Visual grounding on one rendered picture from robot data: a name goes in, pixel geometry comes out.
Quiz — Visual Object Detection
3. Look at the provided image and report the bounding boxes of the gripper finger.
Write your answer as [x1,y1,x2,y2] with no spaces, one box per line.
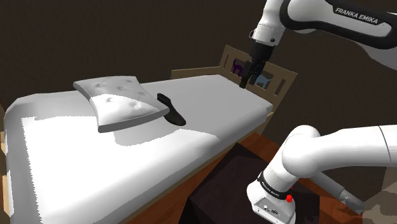
[239,60,254,90]
[253,62,266,78]

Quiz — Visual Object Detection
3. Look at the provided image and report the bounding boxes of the purple animal figure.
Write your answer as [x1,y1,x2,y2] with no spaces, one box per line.
[232,57,245,76]

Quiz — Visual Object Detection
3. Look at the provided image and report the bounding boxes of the blue animal figure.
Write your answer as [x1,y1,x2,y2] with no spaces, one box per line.
[253,73,273,90]

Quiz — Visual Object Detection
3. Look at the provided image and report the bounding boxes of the black elongated flat object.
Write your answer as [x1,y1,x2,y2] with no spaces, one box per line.
[156,92,187,127]

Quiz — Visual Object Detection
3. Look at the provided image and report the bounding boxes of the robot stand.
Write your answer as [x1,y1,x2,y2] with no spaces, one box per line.
[185,142,322,224]

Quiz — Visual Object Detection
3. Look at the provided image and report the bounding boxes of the white tufted pillow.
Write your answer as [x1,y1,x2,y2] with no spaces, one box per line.
[73,76,171,134]

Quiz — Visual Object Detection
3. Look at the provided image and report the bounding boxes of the grey cylindrical rod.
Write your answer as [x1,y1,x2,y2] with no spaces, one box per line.
[310,171,366,216]

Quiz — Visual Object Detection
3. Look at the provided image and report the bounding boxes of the wooden bed with white mattress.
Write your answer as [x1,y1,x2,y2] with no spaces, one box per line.
[0,44,298,224]

